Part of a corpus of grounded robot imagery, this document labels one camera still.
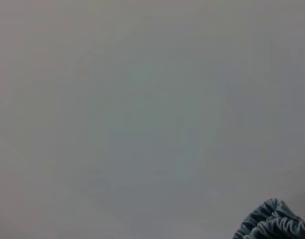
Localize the blue denim shorts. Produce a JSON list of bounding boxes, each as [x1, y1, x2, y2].
[[232, 198, 305, 239]]

